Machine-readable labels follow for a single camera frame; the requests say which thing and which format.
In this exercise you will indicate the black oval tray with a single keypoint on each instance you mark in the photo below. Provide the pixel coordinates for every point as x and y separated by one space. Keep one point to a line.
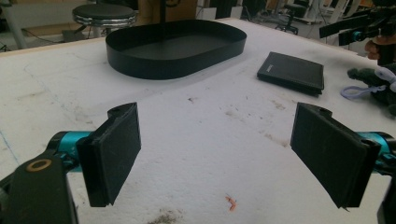
174 49

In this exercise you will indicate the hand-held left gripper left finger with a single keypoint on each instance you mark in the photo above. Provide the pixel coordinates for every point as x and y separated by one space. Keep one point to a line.
109 155

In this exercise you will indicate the orange scrap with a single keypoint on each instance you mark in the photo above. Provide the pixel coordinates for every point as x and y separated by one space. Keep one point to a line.
231 202

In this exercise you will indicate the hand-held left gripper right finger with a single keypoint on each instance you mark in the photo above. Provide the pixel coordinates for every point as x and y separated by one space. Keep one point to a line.
330 152

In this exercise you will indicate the brown cardboard box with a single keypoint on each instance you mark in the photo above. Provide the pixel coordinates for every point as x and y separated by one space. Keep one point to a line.
149 9

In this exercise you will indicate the black wallet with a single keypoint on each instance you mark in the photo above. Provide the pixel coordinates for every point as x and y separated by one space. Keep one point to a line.
292 72

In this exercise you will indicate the black office chair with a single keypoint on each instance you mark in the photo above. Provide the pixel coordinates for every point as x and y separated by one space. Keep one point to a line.
294 12

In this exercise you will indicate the black stand pole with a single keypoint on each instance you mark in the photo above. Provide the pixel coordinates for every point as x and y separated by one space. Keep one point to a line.
163 11

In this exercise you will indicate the white table leg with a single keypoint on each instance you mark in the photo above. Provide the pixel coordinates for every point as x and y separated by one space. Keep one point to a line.
15 31

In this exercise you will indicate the dark plush toy purple clip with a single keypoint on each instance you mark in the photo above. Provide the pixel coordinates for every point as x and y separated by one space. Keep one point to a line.
370 77

